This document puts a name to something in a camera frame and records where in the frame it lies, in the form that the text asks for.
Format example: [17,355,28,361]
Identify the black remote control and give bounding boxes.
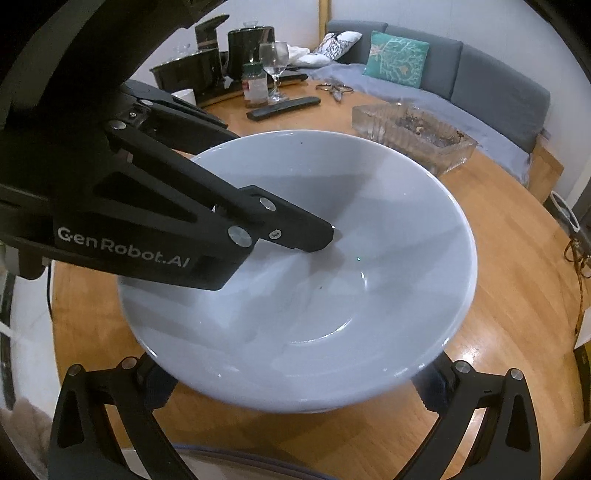
[246,96,321,121]

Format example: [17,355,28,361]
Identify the white round device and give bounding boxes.
[551,191,583,232]

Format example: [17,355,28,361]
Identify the glass ashtray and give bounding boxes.
[352,102,478,176]

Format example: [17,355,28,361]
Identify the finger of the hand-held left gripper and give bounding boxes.
[121,80,242,155]
[107,121,334,253]

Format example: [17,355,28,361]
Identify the dark tray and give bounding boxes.
[198,73,309,109]

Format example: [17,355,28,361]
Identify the large white bowl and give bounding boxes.
[117,130,478,414]

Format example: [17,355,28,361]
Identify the grey sofa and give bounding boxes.
[305,19,565,204]

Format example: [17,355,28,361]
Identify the white box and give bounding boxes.
[573,318,591,370]

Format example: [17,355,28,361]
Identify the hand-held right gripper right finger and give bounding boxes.
[392,357,543,480]

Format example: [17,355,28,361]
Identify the yellow wooden board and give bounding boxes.
[318,0,333,42]

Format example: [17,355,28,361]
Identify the metal scissors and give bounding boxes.
[316,82,356,103]

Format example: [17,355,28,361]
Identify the wine glass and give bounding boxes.
[259,41,291,102]

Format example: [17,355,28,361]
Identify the white fuzzy cloth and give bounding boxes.
[0,397,51,480]

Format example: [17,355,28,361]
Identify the teal patterned cushion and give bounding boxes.
[362,31,430,89]

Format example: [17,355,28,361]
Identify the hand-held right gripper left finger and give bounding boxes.
[47,355,199,480]

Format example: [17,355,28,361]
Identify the white patterned cushion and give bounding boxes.
[314,31,363,61]

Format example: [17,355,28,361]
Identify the spice jar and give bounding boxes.
[242,62,269,104]

